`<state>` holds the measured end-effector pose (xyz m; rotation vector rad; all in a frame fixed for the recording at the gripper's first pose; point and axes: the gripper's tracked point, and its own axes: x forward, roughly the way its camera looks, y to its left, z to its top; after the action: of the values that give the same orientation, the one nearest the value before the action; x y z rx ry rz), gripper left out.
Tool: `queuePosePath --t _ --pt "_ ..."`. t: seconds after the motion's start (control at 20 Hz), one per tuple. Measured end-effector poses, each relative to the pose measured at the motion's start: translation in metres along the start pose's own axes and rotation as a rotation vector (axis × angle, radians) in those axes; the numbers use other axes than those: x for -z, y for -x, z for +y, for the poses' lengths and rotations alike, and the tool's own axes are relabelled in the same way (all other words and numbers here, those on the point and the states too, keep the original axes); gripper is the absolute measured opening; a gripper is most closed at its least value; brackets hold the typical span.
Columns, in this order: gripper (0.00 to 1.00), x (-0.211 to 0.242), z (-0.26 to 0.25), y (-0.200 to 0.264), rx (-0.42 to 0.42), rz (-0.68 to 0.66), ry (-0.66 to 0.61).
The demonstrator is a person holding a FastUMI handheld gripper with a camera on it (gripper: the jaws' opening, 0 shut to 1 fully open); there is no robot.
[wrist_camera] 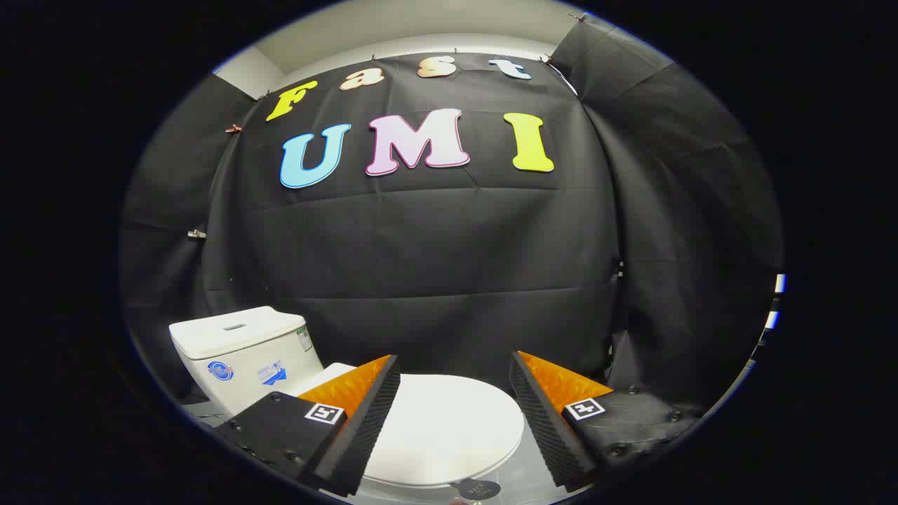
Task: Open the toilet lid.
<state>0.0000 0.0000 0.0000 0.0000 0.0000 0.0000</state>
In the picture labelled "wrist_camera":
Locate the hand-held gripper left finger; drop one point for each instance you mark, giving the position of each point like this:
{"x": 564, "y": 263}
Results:
{"x": 365, "y": 428}

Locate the white toilet lid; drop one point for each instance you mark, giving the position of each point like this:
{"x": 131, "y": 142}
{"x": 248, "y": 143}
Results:
{"x": 449, "y": 428}

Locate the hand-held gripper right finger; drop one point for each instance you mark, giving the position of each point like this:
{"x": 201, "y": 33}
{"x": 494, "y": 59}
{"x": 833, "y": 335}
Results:
{"x": 544, "y": 428}

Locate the white ceramic toilet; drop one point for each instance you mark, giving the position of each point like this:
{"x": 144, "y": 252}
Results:
{"x": 242, "y": 351}

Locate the black round lid pull tab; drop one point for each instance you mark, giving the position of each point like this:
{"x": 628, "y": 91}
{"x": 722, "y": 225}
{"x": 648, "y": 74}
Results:
{"x": 477, "y": 489}

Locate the black backdrop cloth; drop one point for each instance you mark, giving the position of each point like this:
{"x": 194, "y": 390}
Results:
{"x": 435, "y": 245}

